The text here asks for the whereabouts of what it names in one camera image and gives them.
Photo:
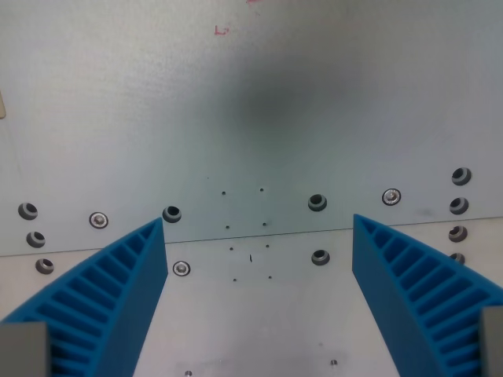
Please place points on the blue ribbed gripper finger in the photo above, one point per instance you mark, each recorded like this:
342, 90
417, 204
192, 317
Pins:
397, 290
118, 298

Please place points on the silver hex socket screw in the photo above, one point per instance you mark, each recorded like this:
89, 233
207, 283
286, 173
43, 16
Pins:
391, 196
98, 220
181, 268

